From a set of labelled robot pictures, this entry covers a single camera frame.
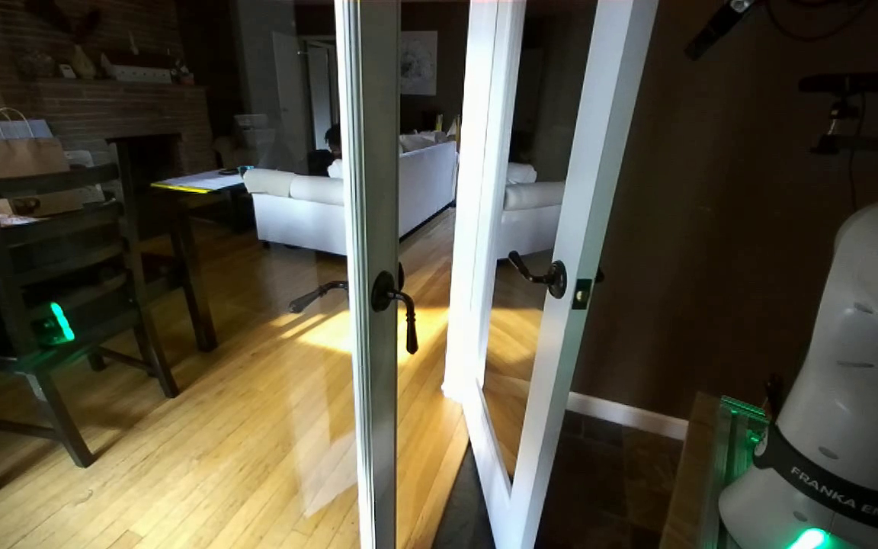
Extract dark rounded object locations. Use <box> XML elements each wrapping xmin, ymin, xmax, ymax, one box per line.
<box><xmin>294</xmin><ymin>119</ymin><xmax>344</xmax><ymax>176</ymax></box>

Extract white panel door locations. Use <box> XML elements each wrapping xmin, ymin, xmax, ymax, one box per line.
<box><xmin>272</xmin><ymin>29</ymin><xmax>341</xmax><ymax>165</ymax></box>

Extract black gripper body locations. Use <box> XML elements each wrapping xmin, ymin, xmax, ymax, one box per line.
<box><xmin>684</xmin><ymin>0</ymin><xmax>768</xmax><ymax>62</ymax></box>

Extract brick fireplace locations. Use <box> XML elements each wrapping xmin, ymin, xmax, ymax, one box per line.
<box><xmin>24</xmin><ymin>74</ymin><xmax>215</xmax><ymax>242</ymax></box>

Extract dark wooden table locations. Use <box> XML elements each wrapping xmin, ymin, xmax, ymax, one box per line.
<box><xmin>146</xmin><ymin>165</ymin><xmax>250</xmax><ymax>358</ymax></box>

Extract framed wall picture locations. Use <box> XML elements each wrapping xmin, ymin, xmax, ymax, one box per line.
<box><xmin>400</xmin><ymin>29</ymin><xmax>442</xmax><ymax>101</ymax></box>

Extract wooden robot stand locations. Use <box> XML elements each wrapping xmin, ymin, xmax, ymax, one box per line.
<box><xmin>659</xmin><ymin>389</ymin><xmax>772</xmax><ymax>549</ymax></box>

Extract black lever handle swinging door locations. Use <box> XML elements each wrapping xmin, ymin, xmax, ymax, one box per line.
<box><xmin>503</xmin><ymin>246</ymin><xmax>571</xmax><ymax>301</ymax></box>

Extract white tray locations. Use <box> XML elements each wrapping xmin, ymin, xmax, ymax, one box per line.
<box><xmin>105</xmin><ymin>62</ymin><xmax>176</xmax><ymax>84</ymax></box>

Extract dark wooden chair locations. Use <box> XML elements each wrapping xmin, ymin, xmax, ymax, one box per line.
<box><xmin>0</xmin><ymin>151</ymin><xmax>184</xmax><ymax>469</ymax></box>

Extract white sofa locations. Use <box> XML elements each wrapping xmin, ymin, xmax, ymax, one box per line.
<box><xmin>241</xmin><ymin>133</ymin><xmax>571</xmax><ymax>263</ymax></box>

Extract brown paper bag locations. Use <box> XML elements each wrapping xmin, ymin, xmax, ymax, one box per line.
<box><xmin>0</xmin><ymin>133</ymin><xmax>73</xmax><ymax>183</ymax></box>

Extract white paper bag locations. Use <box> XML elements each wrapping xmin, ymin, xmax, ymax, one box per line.
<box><xmin>0</xmin><ymin>105</ymin><xmax>54</xmax><ymax>143</ymax></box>

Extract yellow and blue papers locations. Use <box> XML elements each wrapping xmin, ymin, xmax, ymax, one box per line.
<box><xmin>150</xmin><ymin>165</ymin><xmax>250</xmax><ymax>197</ymax></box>

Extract black lever handle fixed door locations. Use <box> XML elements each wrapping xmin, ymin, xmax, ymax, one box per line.
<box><xmin>290</xmin><ymin>260</ymin><xmax>423</xmax><ymax>359</ymax></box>

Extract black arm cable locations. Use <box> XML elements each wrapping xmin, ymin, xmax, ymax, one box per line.
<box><xmin>763</xmin><ymin>0</ymin><xmax>878</xmax><ymax>45</ymax></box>

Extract dark floor mat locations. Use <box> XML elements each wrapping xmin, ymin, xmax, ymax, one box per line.
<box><xmin>434</xmin><ymin>445</ymin><xmax>496</xmax><ymax>549</ymax></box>

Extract white glass door fixed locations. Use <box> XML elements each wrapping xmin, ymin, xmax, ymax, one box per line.
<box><xmin>331</xmin><ymin>0</ymin><xmax>408</xmax><ymax>549</ymax></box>

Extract white glass door swinging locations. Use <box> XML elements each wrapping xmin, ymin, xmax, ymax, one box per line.
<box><xmin>442</xmin><ymin>0</ymin><xmax>663</xmax><ymax>549</ymax></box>

